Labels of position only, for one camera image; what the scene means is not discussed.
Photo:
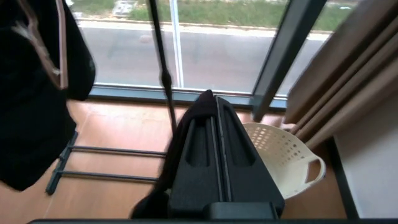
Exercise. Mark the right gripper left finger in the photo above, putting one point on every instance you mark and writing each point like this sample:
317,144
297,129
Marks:
192,186

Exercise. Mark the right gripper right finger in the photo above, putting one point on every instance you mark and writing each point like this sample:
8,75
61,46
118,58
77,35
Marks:
252,186

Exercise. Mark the black garment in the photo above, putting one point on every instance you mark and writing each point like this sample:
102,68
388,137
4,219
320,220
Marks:
174,161

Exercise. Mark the black shorts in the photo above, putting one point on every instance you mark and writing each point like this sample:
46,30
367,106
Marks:
28,124

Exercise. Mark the pink clothes hanger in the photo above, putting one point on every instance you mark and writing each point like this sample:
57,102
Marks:
62,46

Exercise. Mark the white laundry basket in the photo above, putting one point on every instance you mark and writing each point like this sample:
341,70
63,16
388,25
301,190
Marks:
286,168

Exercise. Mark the black clothes rack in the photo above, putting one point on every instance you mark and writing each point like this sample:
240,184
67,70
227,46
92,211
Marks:
166,81

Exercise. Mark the window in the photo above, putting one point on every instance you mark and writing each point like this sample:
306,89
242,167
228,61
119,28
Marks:
286,46

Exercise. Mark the beige curtain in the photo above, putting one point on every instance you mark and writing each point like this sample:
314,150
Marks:
342,68

